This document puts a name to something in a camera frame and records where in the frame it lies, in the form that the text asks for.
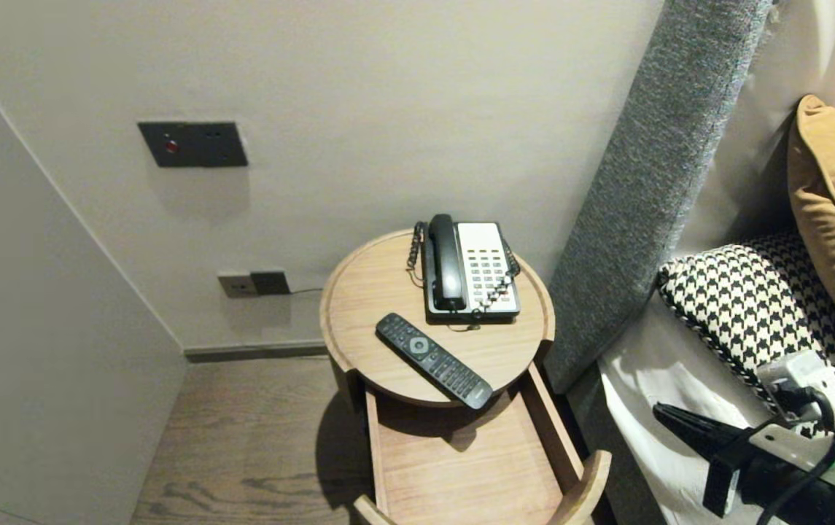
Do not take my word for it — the round wooden side table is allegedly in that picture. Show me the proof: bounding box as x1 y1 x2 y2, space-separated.
320 228 556 409

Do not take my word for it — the grey upholstered bed headboard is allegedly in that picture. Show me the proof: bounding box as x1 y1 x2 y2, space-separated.
545 0 779 525

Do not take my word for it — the black white wrist camera unit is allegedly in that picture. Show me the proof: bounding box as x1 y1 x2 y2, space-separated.
755 350 835 488

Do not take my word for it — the thin black camera cable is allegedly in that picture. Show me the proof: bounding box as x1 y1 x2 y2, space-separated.
756 386 835 525

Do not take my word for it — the black white houndstooth pillow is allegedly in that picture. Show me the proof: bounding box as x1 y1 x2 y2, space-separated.
656 232 835 478

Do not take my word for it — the dark grey wall socket plate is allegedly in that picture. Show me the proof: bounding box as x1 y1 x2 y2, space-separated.
250 271 292 296

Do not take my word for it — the white bed pillow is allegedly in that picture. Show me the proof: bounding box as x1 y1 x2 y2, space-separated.
676 0 835 256

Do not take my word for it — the wall skirting board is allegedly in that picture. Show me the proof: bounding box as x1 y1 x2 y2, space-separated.
182 341 330 364

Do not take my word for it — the curved wooden table drawer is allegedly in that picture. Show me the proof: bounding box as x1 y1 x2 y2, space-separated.
352 361 612 525

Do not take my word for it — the dark wall switch panel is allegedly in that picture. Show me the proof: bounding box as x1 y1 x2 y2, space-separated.
138 121 249 168

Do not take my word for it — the black coiled telephone cord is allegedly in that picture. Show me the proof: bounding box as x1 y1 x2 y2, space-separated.
406 222 521 333

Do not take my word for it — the black and white desk telephone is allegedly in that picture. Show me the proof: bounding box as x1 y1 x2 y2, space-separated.
421 221 521 325

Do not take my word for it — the black telephone handset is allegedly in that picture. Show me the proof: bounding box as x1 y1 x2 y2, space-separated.
427 213 466 312

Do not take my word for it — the black TV remote control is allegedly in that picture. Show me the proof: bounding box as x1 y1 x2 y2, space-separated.
376 312 494 411

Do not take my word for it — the white bed sheet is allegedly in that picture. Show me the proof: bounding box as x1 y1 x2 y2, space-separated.
598 295 826 525

